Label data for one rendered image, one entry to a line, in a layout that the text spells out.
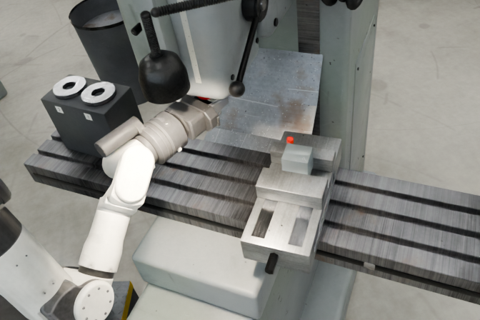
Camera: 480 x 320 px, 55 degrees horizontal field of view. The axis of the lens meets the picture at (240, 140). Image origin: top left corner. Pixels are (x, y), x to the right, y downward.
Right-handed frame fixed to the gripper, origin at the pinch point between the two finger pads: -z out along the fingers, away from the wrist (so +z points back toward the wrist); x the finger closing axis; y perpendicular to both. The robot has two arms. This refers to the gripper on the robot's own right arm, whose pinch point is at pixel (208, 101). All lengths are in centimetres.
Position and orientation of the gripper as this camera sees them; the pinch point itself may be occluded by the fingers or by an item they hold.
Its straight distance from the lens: 102.3
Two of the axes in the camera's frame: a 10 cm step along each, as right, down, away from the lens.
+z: -6.5, 5.7, -5.0
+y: 1.1, 7.3, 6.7
